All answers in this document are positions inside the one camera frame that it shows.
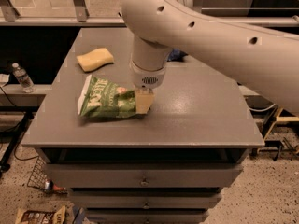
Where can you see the green jalapeno chip bag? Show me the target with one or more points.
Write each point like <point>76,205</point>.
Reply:
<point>101,98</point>

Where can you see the metal railing frame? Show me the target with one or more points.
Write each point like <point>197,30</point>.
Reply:
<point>269,13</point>

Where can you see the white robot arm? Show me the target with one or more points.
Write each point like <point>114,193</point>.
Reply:
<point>263,60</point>

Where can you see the clear plastic water bottle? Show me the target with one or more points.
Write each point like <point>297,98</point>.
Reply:
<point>23,78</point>

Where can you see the yellow sponge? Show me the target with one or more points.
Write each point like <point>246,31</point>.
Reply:
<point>95,59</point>

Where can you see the wire basket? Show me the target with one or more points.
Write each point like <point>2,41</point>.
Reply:
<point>37,177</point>

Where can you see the blue chip bag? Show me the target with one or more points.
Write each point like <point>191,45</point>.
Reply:
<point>176,55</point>

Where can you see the top grey drawer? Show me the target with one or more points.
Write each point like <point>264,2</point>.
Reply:
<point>189,175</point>

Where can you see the soda can on floor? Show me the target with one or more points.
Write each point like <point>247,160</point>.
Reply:
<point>48,186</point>

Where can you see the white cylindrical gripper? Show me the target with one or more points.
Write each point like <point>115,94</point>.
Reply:
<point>148,77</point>

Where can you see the bottom grey drawer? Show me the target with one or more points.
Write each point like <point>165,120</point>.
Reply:
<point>138,216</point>

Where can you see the grey drawer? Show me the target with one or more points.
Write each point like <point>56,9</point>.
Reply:
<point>146,199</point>
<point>138,216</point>
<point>189,175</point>

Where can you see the grey drawer cabinet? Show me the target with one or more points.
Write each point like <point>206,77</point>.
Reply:
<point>198,116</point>

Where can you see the middle grey drawer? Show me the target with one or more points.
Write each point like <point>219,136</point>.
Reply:
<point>146,199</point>

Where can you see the brown chip bag on floor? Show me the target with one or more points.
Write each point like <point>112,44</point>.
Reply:
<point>40,217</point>

